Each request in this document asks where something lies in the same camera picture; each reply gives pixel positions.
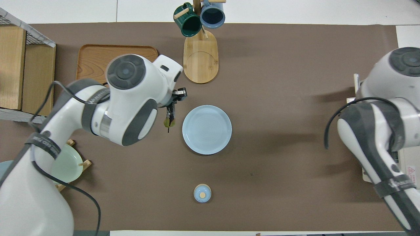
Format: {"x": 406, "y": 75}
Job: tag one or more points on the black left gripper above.
{"x": 168, "y": 101}

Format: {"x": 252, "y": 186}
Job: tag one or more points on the dark purple eggplant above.
{"x": 169, "y": 124}

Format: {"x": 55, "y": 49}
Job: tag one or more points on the small light blue plate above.
{"x": 206, "y": 129}

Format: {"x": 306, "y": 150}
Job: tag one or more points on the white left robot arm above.
{"x": 131, "y": 98}

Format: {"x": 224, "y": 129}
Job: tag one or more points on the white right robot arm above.
{"x": 393, "y": 98}

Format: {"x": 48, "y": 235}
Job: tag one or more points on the cream toaster oven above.
{"x": 410, "y": 164}

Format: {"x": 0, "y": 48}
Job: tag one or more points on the wooden mug tree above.
{"x": 200, "y": 62}

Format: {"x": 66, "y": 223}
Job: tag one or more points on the dark green mug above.
{"x": 190, "y": 24}

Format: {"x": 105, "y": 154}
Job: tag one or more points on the wooden tray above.
{"x": 95, "y": 60}

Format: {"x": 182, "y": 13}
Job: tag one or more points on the blue mug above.
{"x": 212, "y": 16}

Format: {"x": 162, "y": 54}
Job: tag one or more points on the small blue bell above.
{"x": 202, "y": 193}

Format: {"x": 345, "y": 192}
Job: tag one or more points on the wooden plate rack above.
{"x": 86, "y": 163}

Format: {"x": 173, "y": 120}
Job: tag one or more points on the brown table mat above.
{"x": 279, "y": 147}

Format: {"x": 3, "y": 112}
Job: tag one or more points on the mint green plate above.
{"x": 70, "y": 164}

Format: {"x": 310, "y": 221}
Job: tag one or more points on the large light blue plate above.
{"x": 5, "y": 164}

